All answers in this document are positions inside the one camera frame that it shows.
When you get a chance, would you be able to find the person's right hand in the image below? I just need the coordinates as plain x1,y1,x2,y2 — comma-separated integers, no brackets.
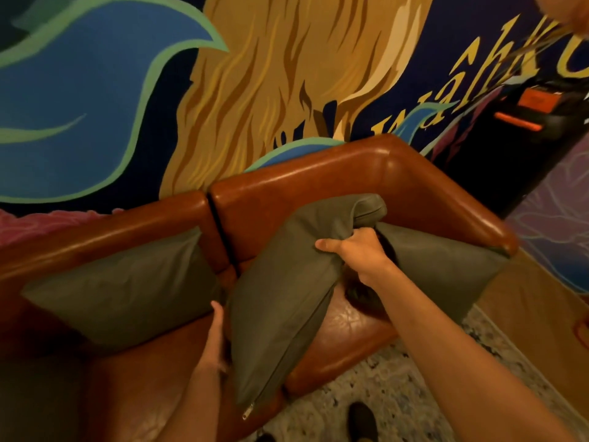
315,227,398,288

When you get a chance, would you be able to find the person's left hand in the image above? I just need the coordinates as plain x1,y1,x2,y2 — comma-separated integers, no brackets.
195,301,232,376

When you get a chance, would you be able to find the olive green zippered cushion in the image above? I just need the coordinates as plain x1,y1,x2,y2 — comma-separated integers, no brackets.
229,193,388,421

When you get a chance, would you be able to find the person's right forearm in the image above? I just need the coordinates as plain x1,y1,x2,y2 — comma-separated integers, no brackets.
366,263,578,442

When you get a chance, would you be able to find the person's left forearm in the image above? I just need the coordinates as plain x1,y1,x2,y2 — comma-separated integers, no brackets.
154,367,229,442

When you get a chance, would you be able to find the brown leather sofa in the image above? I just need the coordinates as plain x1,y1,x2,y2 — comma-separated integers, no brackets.
0,134,520,442

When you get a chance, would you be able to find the speckled grey rug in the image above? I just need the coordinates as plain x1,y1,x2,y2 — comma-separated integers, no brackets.
244,306,589,442

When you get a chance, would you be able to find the person's black shoe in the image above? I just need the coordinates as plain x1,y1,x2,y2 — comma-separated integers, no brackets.
347,402,379,442

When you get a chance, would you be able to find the black machine with orange parts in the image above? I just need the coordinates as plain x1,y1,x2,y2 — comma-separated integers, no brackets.
448,71,589,219

